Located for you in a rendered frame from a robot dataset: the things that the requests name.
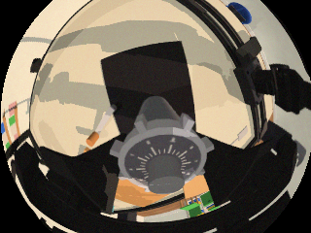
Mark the tan cardboard box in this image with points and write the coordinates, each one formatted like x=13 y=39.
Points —
x=196 y=186

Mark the orange flat rectangular board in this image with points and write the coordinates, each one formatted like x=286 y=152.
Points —
x=136 y=195

